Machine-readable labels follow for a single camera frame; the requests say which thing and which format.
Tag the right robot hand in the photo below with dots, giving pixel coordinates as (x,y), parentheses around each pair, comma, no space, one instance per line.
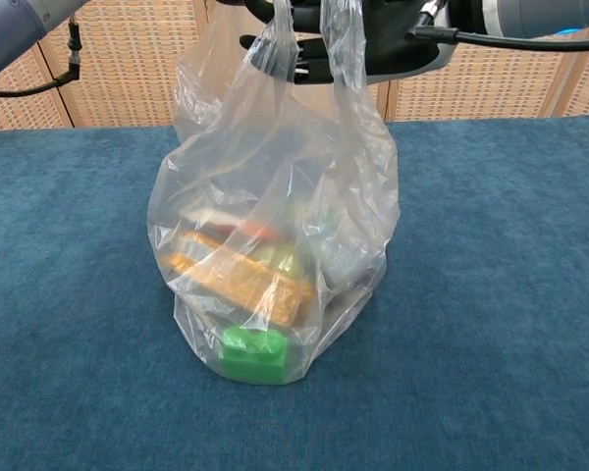
(397,54)

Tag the clear plastic shopping bag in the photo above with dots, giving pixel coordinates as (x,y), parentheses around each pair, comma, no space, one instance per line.
(275,172)

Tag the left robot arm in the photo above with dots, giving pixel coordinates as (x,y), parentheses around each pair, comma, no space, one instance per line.
(10,34)

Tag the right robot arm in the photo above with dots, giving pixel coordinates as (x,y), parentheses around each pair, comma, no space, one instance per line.
(545,17)

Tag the small orange red item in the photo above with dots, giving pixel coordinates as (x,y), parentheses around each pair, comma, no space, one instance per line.
(257,228)

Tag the pale green item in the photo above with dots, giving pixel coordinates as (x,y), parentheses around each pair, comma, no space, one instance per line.
(287,260)

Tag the blue carpet table cover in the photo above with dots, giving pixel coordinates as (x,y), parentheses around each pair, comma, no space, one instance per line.
(471,294)

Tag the woven rattan folding screen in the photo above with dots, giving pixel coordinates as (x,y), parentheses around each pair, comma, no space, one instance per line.
(137,64)

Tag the golden snack box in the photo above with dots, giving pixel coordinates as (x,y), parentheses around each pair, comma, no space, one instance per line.
(235,277)

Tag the green toy building block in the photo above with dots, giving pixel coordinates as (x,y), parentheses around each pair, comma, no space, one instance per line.
(252,365)

